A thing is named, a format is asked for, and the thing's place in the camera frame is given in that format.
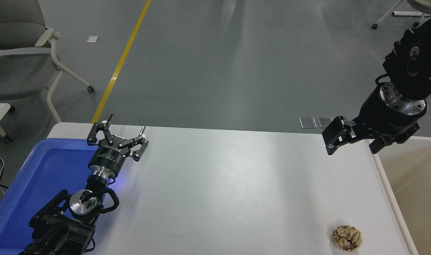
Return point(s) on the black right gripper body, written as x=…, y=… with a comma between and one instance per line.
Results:
x=378, y=118

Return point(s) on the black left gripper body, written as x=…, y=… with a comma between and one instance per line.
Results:
x=107, y=159

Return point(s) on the white wheeled chair base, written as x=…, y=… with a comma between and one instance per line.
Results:
x=408, y=13

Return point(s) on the blue plastic tray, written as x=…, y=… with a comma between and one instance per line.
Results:
x=41, y=177

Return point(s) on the tan paper ball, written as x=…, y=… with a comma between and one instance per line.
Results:
x=346, y=238

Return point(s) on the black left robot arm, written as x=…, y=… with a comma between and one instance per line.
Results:
x=59, y=233

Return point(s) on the large pale bin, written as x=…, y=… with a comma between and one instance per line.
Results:
x=413, y=194

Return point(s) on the grey office chair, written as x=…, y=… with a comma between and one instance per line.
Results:
x=10, y=71

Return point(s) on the metal floor plate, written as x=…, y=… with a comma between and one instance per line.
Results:
x=308, y=122
x=324, y=121

